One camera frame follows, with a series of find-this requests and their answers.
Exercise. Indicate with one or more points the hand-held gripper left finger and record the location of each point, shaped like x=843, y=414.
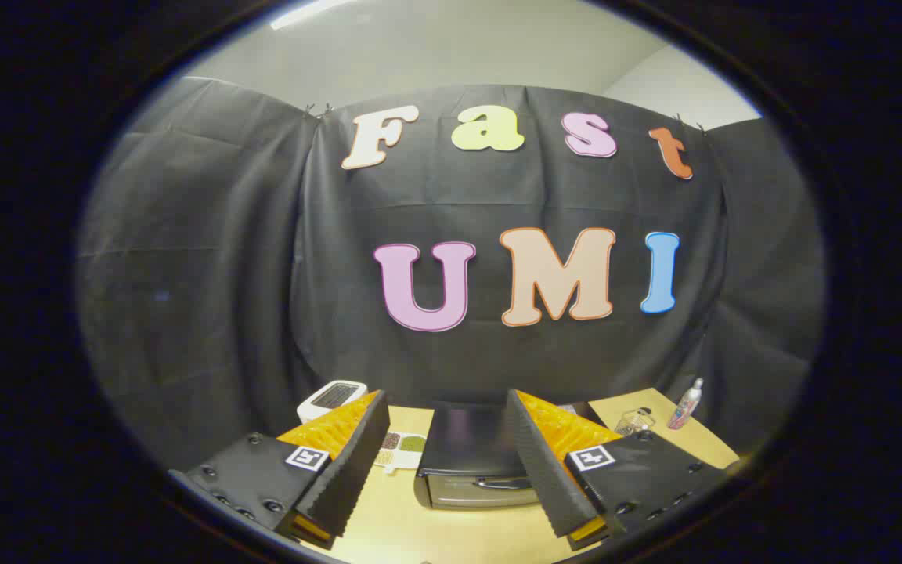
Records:
x=349, y=462

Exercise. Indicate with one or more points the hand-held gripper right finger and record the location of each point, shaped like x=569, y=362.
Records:
x=549, y=470

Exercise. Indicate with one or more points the black toaster oven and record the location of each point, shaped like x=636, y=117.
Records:
x=467, y=446

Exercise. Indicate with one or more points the white toaster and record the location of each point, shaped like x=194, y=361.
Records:
x=310, y=410

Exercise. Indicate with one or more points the white divided grain dish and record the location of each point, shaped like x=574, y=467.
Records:
x=400, y=460

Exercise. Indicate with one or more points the pink and white bottle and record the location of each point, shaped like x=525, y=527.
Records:
x=684, y=407

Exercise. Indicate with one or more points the black backdrop cloth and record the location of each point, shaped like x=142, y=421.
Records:
x=224, y=274

